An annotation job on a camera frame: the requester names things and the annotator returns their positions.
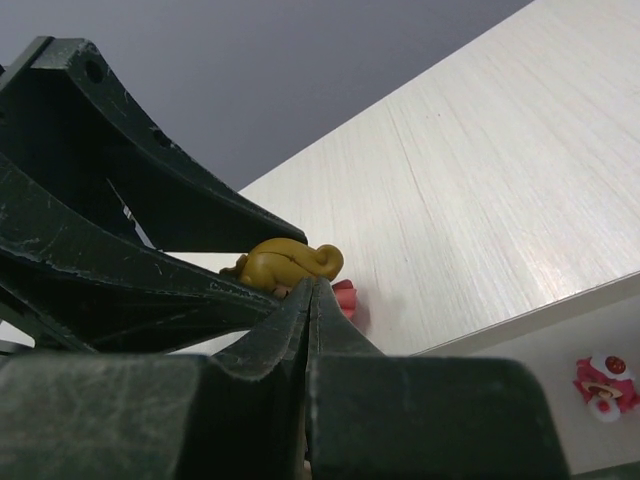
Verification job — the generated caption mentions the pink red mushroom toy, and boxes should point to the pink red mushroom toy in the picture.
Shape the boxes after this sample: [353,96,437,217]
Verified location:
[573,354,639,423]

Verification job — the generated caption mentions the white two-tier shelf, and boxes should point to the white two-tier shelf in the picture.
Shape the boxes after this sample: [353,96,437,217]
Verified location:
[159,0,640,480]

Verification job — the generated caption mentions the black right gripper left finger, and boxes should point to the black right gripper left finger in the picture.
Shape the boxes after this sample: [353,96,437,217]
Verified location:
[1,280,313,479]

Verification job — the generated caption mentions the olive round toy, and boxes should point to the olive round toy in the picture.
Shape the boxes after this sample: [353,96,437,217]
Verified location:
[218,238,371,331]

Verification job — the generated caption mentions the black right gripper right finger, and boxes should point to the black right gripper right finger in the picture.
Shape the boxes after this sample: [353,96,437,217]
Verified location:
[306,280,570,479]

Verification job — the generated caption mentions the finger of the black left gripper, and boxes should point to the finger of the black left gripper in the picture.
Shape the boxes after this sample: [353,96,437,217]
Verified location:
[1,158,281,352]
[1,36,305,253]

